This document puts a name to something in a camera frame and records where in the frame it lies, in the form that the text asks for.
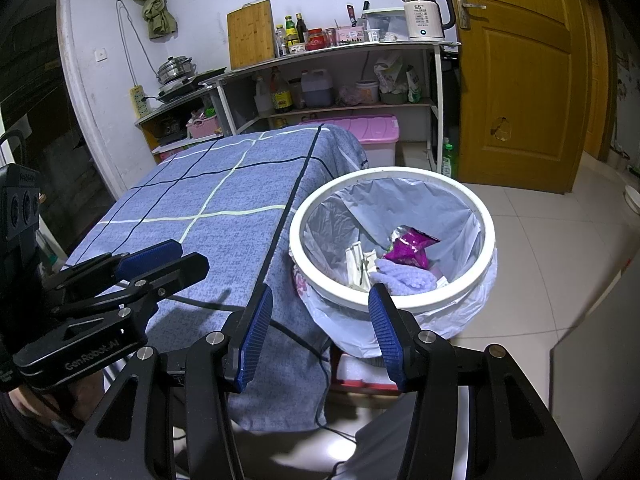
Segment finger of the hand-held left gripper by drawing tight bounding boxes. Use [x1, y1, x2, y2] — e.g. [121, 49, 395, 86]
[42, 239, 183, 291]
[50, 251, 211, 316]

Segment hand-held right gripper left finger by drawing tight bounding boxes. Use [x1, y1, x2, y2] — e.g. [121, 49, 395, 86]
[57, 284, 275, 480]

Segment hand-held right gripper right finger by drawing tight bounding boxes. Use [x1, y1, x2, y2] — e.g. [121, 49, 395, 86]
[367, 282, 583, 480]

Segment white foam fruit net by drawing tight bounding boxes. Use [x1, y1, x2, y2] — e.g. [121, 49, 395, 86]
[370, 259, 438, 297]

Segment beige paper wrapper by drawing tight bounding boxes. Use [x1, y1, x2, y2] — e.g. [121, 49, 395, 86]
[344, 242, 381, 291]

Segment purple snack packet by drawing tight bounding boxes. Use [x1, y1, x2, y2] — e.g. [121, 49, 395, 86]
[382, 226, 441, 270]

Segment white round bin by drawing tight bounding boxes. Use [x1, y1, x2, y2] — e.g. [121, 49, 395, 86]
[289, 166, 498, 358]

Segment red stool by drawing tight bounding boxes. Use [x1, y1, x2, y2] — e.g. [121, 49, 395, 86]
[330, 347, 406, 396]

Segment blue checked blanket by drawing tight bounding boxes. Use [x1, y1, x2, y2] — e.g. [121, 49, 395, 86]
[65, 124, 370, 433]

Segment white plastic bin liner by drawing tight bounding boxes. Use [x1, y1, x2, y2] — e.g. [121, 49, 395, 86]
[292, 177, 498, 358]

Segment pink plastic basket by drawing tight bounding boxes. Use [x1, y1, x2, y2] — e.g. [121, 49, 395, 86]
[186, 114, 219, 140]

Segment low white shelf unit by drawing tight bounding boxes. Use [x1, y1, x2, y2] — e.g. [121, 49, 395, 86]
[133, 87, 223, 163]

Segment yellow power strip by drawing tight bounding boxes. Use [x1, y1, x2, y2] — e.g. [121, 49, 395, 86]
[130, 86, 149, 120]

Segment black induction cooker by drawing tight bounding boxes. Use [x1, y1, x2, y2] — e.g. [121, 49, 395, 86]
[155, 66, 228, 103]

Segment steel pot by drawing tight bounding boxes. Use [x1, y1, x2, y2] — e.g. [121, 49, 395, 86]
[156, 56, 198, 83]

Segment green plastic bottle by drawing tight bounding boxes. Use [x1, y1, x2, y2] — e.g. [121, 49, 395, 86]
[441, 137, 460, 178]

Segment white plastic bottle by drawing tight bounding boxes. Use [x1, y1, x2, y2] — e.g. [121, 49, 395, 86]
[254, 76, 273, 116]

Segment dark glass door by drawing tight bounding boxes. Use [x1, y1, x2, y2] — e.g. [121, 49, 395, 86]
[0, 0, 126, 271]

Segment yellow label sauce bottle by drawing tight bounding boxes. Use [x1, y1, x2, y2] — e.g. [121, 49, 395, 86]
[271, 67, 295, 114]

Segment pink lidded storage box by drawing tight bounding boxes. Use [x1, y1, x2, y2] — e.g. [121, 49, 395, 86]
[299, 114, 402, 168]

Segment dark liquid jug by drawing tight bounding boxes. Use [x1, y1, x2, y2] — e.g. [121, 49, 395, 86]
[300, 70, 335, 108]

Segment wooden cutting board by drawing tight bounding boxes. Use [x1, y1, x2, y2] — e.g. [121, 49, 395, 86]
[226, 0, 276, 71]

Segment pink tub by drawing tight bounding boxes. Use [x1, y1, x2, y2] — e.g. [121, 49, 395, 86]
[355, 80, 380, 106]

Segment green hanging cloth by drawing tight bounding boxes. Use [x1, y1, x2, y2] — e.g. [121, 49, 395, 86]
[125, 0, 178, 41]

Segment white plastic bags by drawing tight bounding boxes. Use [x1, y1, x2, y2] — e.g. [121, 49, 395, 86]
[374, 52, 423, 106]

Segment tall white shelf unit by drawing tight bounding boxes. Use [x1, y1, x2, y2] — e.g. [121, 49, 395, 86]
[199, 40, 461, 176]

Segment wooden door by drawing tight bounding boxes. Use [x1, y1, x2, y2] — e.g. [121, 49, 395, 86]
[442, 0, 613, 196]

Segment pink utensil box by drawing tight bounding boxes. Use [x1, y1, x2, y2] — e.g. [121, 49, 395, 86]
[334, 27, 366, 47]

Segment white plastic container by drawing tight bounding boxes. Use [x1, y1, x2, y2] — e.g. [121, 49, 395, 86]
[362, 7, 408, 43]

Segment white electric kettle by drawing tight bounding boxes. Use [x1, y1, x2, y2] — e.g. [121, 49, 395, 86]
[398, 0, 457, 43]

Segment metal door handle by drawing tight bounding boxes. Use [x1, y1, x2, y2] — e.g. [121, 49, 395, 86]
[455, 0, 487, 31]

